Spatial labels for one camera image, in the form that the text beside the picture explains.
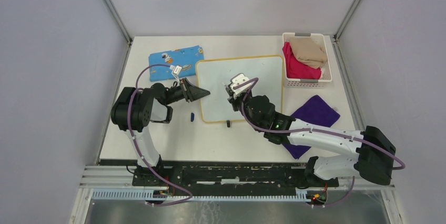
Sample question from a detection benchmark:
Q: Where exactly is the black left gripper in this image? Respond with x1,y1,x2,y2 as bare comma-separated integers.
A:
165,78,210,105

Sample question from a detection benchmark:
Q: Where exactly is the yellow framed whiteboard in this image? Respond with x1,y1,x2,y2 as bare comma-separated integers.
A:
196,55,283,123

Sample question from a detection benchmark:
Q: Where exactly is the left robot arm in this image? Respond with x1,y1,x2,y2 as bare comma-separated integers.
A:
110,78,210,186

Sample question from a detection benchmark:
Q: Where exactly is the blue cartoon cloth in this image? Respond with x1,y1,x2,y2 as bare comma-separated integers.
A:
148,45,204,82

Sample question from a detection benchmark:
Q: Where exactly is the red cloth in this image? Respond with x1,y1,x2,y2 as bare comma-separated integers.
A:
282,42,322,79

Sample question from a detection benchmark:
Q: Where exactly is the purple cloth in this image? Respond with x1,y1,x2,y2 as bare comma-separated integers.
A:
283,95,340,159

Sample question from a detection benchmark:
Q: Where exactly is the beige cloth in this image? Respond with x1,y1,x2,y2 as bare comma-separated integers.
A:
288,37,328,69

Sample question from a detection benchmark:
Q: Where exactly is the white plastic basket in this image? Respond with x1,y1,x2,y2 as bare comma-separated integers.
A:
282,33,332,88

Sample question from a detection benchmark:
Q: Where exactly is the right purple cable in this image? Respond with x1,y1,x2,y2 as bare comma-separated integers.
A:
232,77,406,208

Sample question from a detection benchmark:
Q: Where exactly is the purple cable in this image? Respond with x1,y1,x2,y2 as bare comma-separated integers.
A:
126,64,193,207
232,77,406,208

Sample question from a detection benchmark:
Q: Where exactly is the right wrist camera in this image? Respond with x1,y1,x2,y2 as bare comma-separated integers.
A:
228,73,252,98

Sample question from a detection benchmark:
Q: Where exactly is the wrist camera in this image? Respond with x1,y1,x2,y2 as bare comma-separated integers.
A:
169,65,182,83
228,73,252,98

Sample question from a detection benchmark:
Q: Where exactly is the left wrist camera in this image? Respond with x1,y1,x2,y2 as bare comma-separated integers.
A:
169,65,182,83

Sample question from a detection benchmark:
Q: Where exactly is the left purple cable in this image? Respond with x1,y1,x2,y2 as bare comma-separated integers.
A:
126,64,193,207

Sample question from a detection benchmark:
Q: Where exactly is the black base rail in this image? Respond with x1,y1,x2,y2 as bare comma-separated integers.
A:
99,159,339,197

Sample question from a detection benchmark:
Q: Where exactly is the white slotted cable duct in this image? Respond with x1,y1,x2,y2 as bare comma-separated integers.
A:
92,189,313,203

